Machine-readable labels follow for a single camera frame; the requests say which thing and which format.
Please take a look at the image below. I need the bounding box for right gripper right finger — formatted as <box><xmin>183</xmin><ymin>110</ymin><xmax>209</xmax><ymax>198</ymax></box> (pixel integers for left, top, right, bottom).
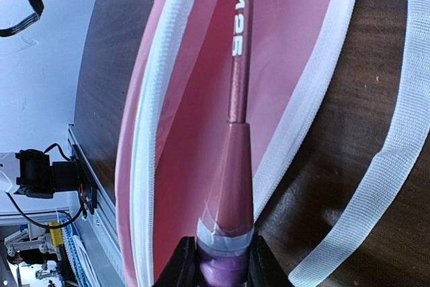
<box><xmin>247</xmin><ymin>233</ymin><xmax>293</xmax><ymax>287</ymax></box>

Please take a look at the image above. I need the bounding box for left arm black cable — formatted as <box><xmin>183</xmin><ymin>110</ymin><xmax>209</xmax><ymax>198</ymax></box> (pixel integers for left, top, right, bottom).
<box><xmin>0</xmin><ymin>0</ymin><xmax>46</xmax><ymax>38</ymax></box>

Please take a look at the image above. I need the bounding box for pink racket cover bag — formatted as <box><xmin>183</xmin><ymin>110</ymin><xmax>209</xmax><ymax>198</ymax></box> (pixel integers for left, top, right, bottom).
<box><xmin>114</xmin><ymin>0</ymin><xmax>430</xmax><ymax>287</ymax></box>

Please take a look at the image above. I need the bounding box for pink badminton racket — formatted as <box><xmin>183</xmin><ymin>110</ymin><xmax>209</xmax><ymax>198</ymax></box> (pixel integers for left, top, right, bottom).
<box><xmin>196</xmin><ymin>0</ymin><xmax>254</xmax><ymax>286</ymax></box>

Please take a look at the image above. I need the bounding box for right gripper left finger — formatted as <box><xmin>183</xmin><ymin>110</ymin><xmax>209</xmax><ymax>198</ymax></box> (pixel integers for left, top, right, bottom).
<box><xmin>153</xmin><ymin>237</ymin><xmax>198</xmax><ymax>287</ymax></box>

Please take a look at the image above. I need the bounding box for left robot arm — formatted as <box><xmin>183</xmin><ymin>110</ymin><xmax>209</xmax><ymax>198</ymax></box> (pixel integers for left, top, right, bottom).
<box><xmin>1</xmin><ymin>149</ymin><xmax>80</xmax><ymax>199</ymax></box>

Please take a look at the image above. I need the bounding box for aluminium front rail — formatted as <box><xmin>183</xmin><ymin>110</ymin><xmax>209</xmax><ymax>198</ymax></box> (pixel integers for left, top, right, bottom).
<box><xmin>67</xmin><ymin>124</ymin><xmax>126</xmax><ymax>286</ymax></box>

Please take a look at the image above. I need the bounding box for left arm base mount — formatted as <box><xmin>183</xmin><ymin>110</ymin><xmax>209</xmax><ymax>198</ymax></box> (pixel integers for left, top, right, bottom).
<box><xmin>68</xmin><ymin>144</ymin><xmax>98</xmax><ymax>215</ymax></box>

